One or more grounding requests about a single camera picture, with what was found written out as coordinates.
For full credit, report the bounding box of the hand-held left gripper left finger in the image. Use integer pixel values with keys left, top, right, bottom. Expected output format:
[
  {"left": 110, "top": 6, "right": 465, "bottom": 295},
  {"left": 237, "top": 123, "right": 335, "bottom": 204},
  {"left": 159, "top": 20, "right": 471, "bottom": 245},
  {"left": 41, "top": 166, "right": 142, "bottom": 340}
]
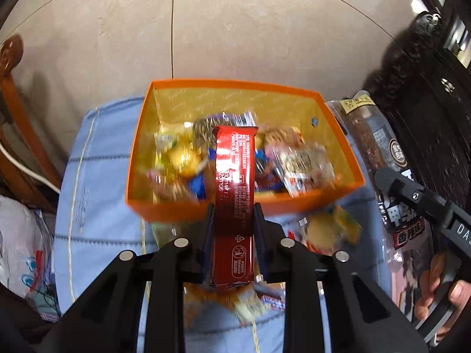
[{"left": 48, "top": 204, "right": 216, "bottom": 353}]

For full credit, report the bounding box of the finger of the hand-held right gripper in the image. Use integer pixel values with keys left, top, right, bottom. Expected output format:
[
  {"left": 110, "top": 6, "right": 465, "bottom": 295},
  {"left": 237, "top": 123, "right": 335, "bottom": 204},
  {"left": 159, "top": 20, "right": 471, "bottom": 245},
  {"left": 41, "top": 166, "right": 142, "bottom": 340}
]
[{"left": 374, "top": 166, "right": 454, "bottom": 229}]

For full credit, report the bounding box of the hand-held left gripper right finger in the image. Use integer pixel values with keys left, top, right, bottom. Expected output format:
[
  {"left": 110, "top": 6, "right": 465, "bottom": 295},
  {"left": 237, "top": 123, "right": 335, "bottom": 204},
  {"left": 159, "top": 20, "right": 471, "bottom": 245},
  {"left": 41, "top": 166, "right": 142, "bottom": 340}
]
[{"left": 253, "top": 203, "right": 429, "bottom": 353}]

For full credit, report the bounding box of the orange cardboard box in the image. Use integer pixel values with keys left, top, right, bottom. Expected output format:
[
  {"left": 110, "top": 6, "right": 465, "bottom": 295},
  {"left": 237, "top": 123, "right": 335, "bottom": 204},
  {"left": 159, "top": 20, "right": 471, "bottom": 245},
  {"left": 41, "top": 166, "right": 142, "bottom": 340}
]
[{"left": 125, "top": 78, "right": 366, "bottom": 223}]

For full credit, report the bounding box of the red snack packet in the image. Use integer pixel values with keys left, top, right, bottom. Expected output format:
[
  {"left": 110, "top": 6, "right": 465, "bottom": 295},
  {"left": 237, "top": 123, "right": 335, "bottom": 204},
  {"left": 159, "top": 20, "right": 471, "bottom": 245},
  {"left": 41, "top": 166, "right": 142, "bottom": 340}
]
[{"left": 209, "top": 125, "right": 260, "bottom": 289}]

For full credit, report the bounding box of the long brown bread packet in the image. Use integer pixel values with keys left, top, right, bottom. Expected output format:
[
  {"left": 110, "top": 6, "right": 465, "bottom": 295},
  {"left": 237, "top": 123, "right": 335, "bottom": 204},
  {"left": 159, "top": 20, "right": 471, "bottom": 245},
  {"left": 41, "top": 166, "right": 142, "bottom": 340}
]
[{"left": 326, "top": 96, "right": 447, "bottom": 325}]

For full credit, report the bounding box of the person's right hand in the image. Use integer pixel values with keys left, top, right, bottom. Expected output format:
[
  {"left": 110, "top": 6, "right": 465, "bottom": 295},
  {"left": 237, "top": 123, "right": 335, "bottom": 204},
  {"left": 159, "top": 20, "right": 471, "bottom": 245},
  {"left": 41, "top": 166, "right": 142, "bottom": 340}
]
[{"left": 419, "top": 253, "right": 471, "bottom": 315}]

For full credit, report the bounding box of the blue cookie packet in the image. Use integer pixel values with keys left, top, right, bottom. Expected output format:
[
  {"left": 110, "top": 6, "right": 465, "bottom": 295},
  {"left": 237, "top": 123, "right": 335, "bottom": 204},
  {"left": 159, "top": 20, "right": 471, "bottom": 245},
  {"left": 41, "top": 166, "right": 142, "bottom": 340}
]
[{"left": 187, "top": 147, "right": 218, "bottom": 200}]

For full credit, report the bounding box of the yellow bread packet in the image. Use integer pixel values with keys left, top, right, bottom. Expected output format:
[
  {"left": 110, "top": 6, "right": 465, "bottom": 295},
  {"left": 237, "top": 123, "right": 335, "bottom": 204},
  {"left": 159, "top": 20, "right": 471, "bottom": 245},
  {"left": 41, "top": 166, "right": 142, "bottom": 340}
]
[{"left": 307, "top": 207, "right": 362, "bottom": 255}]

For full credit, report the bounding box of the yellow cake packet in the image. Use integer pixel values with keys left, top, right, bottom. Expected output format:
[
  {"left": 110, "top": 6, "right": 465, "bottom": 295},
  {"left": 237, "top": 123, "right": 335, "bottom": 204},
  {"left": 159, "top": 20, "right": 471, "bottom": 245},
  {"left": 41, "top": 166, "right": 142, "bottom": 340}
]
[{"left": 166, "top": 139, "right": 208, "bottom": 178}]

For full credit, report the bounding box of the red white cracker packet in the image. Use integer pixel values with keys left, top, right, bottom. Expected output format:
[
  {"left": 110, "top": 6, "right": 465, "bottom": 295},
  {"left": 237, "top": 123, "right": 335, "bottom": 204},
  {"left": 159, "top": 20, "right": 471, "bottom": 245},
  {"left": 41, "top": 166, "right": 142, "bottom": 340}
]
[{"left": 274, "top": 143, "right": 336, "bottom": 196}]

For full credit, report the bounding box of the lime green snack packet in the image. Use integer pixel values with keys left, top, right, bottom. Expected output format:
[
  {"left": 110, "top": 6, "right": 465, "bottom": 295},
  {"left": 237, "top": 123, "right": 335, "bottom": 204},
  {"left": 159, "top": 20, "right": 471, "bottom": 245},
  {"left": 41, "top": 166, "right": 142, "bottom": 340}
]
[{"left": 155, "top": 135, "right": 174, "bottom": 163}]

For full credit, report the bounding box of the sunflower seed packet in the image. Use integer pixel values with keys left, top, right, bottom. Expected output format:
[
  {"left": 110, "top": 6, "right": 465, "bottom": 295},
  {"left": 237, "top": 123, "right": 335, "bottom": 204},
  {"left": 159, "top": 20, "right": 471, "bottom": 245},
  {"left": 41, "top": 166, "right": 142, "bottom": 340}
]
[{"left": 190, "top": 118, "right": 218, "bottom": 145}]

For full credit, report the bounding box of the blue checked bed sheet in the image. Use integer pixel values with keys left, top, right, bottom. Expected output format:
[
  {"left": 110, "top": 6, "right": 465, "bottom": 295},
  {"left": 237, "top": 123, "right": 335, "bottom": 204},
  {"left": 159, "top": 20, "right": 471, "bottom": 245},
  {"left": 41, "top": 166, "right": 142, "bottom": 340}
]
[{"left": 53, "top": 97, "right": 392, "bottom": 353}]

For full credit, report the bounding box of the blue white snack packet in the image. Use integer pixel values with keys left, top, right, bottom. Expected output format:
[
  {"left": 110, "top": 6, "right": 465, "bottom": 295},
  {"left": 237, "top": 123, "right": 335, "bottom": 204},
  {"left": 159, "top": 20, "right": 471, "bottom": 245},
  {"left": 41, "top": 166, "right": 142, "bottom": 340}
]
[{"left": 220, "top": 111, "right": 257, "bottom": 128}]

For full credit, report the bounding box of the white plastic bag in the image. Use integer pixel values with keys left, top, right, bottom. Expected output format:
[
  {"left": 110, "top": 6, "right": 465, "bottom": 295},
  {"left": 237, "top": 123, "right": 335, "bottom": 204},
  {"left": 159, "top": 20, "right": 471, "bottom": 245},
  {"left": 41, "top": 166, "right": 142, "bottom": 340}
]
[{"left": 0, "top": 195, "right": 57, "bottom": 304}]

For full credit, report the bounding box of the carved brown wooden chair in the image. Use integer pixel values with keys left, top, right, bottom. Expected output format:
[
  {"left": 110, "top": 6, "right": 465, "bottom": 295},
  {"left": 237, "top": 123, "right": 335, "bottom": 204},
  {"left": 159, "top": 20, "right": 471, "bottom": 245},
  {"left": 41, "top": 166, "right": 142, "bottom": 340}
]
[{"left": 0, "top": 35, "right": 64, "bottom": 212}]

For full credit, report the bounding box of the white power cable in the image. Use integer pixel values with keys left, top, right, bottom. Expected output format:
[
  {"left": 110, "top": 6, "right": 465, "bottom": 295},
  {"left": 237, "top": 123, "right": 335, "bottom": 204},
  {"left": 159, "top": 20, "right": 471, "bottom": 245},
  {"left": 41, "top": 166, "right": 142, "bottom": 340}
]
[{"left": 0, "top": 141, "right": 62, "bottom": 194}]

